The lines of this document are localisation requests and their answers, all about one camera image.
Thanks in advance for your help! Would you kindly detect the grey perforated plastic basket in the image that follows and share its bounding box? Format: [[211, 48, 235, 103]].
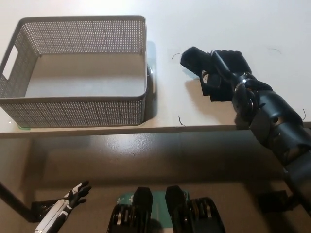
[[0, 15, 148, 128]]

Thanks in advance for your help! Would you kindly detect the black table leg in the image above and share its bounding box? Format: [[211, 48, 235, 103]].
[[0, 182, 34, 223]]

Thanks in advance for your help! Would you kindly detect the dark black right robot hand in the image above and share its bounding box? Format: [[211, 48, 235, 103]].
[[201, 49, 258, 88]]

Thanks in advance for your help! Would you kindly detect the black ribbed robot body block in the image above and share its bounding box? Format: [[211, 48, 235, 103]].
[[106, 186, 156, 233], [165, 185, 225, 233]]

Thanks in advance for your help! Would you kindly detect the black fabric pencil case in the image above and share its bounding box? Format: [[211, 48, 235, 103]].
[[180, 46, 252, 80]]

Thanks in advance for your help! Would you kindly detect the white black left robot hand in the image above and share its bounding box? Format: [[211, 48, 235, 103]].
[[34, 180, 92, 233]]

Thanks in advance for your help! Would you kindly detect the black tape patch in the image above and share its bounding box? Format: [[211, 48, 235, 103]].
[[199, 77, 235, 102]]

